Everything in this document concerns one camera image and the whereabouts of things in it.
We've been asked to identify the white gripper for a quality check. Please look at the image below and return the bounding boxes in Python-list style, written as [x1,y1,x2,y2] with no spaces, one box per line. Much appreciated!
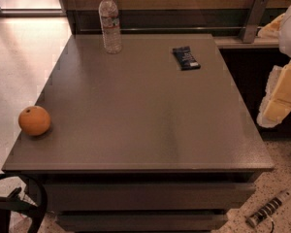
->
[256,13,291,129]

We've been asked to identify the dark blue rxbar wrapper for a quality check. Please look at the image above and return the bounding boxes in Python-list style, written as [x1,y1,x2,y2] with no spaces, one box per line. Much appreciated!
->
[172,46,201,71]

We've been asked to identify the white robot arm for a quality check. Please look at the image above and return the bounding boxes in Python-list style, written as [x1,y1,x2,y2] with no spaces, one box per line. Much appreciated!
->
[256,5,291,128]

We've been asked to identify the white power strip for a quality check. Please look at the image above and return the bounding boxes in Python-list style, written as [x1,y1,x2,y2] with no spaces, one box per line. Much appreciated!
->
[246,189,291,228]

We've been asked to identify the grey drawer cabinet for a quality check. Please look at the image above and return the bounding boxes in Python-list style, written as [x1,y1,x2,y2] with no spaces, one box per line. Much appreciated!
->
[4,35,273,233]

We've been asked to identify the clear plastic water bottle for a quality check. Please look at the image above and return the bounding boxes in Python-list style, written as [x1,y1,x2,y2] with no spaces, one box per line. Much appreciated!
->
[99,0,122,54]

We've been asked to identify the orange fruit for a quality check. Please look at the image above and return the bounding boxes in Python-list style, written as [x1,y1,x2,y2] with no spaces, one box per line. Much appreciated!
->
[18,106,50,136]

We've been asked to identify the black chair base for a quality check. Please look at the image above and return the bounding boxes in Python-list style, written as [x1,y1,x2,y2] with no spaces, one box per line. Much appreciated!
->
[0,175,48,233]

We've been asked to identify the metal shelf bracket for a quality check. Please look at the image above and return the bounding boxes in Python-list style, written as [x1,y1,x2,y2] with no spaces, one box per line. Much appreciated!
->
[239,0,269,44]

